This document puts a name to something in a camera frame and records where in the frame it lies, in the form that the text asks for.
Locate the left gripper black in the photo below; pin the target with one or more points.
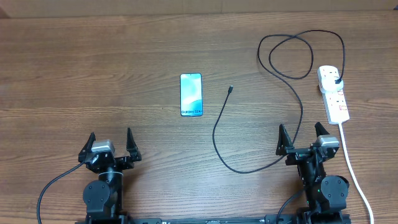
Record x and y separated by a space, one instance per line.
126 162

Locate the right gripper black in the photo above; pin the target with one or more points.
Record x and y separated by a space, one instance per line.
295 154

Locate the Samsung Galaxy smartphone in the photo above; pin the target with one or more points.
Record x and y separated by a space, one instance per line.
191 96

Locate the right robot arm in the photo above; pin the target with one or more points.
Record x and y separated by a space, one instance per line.
326 194

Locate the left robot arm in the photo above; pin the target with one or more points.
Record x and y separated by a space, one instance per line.
104 197

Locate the white USB charger plug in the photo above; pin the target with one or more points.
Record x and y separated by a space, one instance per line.
330 84

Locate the white power strip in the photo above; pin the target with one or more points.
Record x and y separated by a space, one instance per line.
334 102

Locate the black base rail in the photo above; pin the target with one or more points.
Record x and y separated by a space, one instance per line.
268 219

